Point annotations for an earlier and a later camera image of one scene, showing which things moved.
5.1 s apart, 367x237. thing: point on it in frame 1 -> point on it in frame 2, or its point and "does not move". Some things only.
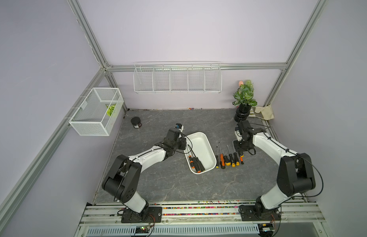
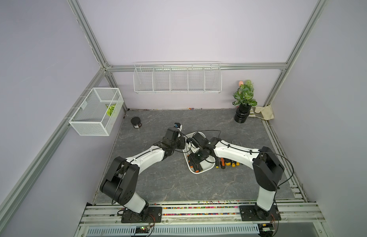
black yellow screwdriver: (217, 159) does not move
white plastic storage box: (200, 154) does not move
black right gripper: (236, 142) -> (195, 159)
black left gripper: (183, 141) does not move
